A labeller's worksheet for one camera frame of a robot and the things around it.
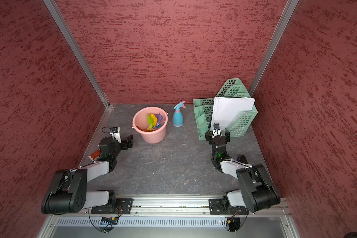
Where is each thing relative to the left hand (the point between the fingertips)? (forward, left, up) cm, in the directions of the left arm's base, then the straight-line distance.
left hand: (125, 137), depth 92 cm
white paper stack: (+12, -63, +13) cm, 66 cm away
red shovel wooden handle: (+2, -14, +5) cm, 16 cm away
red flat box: (-9, +19, -7) cm, 22 cm away
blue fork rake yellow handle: (+9, -22, +2) cm, 24 cm away
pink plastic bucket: (+10, -9, +7) cm, 15 cm away
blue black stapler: (-12, -73, -3) cm, 74 cm away
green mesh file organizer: (+26, -52, -2) cm, 58 cm away
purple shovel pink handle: (+12, -21, +6) cm, 25 cm away
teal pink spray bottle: (+17, -33, +1) cm, 37 cm away
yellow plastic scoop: (+9, -18, +7) cm, 22 cm away
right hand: (+3, -58, +5) cm, 58 cm away
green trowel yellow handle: (+10, -15, +5) cm, 18 cm away
